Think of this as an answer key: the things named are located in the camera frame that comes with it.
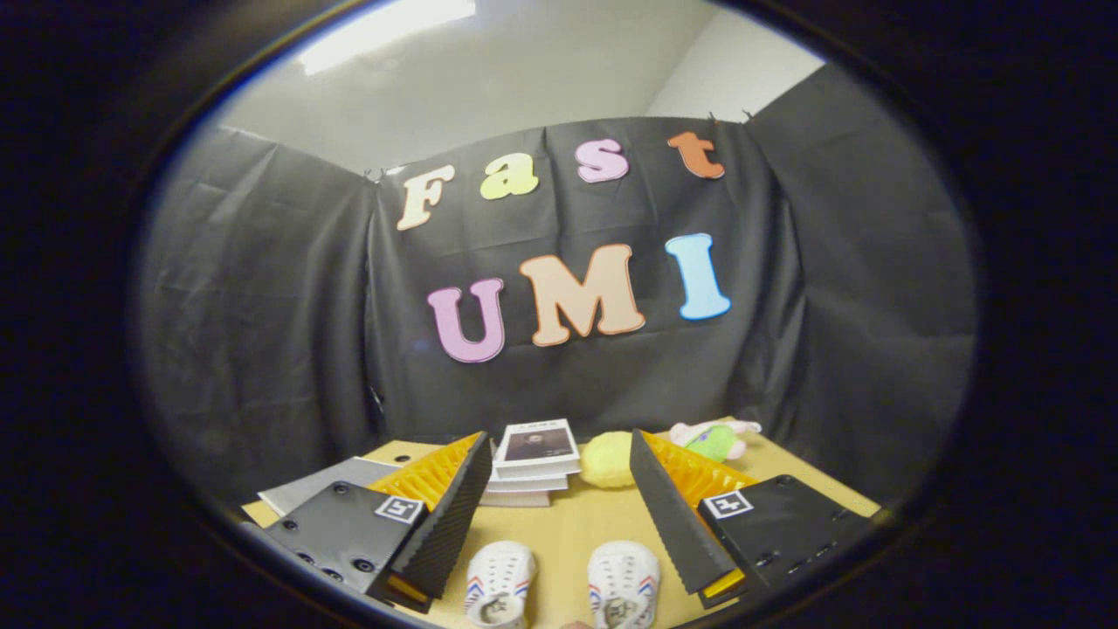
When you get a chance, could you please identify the plain white book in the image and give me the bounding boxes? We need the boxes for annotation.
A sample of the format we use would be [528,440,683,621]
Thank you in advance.
[487,472,570,494]

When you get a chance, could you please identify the yellow round plush cushion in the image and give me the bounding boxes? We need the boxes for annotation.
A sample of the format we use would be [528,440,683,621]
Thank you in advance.
[580,431,636,489]

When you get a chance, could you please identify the grey storage box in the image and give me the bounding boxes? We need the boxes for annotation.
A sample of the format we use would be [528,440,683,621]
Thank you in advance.
[258,455,403,517]

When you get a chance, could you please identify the white striped shoe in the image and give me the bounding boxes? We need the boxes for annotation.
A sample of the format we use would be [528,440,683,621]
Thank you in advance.
[587,540,661,629]
[465,540,538,629]

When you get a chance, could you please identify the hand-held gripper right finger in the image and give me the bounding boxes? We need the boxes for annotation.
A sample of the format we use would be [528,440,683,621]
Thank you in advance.
[629,428,876,611]

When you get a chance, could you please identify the white portrait cover book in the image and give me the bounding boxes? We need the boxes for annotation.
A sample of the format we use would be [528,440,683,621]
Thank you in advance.
[492,418,583,480]

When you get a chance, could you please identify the pink and green plush toy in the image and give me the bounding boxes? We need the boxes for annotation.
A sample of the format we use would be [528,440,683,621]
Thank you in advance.
[669,419,763,463]

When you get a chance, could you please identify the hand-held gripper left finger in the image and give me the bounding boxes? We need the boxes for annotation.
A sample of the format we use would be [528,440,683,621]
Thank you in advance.
[260,431,494,614]

